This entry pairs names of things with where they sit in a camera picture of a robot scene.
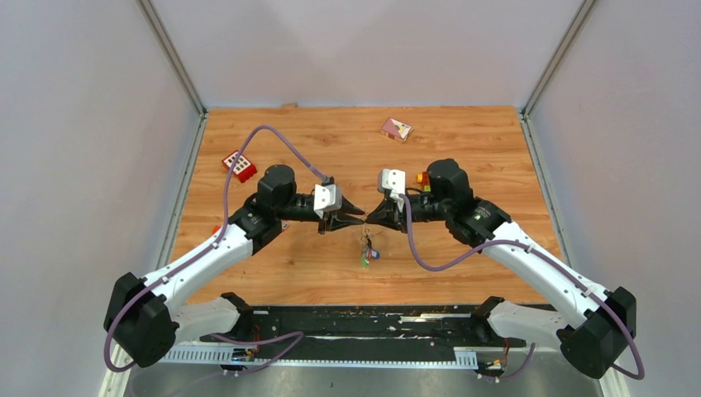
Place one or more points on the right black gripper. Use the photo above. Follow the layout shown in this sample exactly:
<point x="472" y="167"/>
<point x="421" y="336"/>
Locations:
<point x="387" y="213"/>

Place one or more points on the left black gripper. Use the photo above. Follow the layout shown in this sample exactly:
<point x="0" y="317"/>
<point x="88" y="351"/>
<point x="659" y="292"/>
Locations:
<point x="336" y="221"/>

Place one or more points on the large perforated metal keyring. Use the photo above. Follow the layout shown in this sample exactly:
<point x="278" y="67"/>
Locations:
<point x="366" y="239"/>

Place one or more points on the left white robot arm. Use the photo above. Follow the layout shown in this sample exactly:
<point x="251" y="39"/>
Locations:
<point x="146" y="316"/>

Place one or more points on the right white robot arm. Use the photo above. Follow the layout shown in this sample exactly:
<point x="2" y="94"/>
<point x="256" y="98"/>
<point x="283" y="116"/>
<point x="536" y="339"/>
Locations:
<point x="594" y="327"/>

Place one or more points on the toy brick car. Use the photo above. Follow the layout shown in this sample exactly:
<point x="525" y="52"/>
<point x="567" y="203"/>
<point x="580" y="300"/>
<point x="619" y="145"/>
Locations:
<point x="424" y="182"/>

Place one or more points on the pink patterned wooden block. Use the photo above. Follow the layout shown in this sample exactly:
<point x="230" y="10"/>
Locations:
<point x="396" y="130"/>

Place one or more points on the red window toy brick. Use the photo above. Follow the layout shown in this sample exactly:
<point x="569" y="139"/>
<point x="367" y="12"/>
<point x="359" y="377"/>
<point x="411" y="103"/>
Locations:
<point x="243" y="169"/>

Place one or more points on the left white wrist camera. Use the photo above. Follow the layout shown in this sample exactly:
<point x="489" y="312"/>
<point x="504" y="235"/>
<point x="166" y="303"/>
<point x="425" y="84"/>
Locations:
<point x="326" y="199"/>

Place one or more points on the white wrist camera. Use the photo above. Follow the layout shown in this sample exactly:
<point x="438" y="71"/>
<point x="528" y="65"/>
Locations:
<point x="326" y="199"/>
<point x="392" y="184"/>

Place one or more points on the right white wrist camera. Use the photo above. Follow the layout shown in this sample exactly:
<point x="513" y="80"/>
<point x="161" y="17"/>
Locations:
<point x="392" y="184"/>

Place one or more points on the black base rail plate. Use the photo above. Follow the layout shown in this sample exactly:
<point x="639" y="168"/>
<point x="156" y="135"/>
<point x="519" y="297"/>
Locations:
<point x="368" y="332"/>

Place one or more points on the white slotted cable duct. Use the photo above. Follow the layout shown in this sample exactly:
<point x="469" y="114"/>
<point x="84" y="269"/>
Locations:
<point x="232" y="355"/>

